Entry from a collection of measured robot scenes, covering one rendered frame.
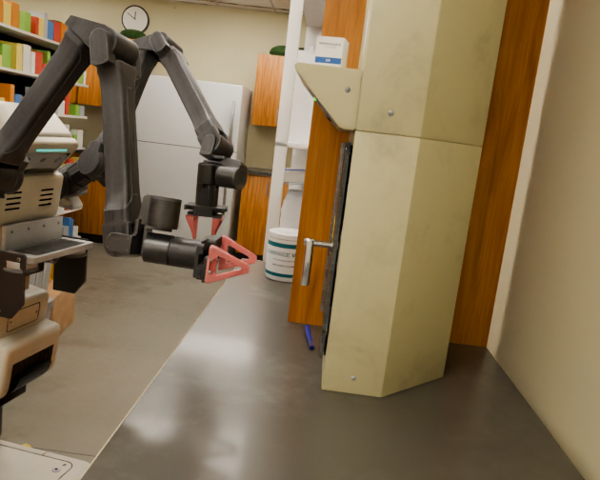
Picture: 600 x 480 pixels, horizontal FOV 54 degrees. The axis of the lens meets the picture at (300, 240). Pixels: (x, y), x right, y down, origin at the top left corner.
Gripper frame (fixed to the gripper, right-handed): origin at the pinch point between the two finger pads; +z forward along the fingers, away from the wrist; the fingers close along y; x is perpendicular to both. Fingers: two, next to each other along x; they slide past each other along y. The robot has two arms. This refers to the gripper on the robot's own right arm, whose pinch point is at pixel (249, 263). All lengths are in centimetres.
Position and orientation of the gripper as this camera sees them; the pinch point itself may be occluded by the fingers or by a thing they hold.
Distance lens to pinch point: 110.2
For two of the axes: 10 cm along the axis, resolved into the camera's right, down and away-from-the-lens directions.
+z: 9.9, 1.6, -0.3
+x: -1.5, 9.8, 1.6
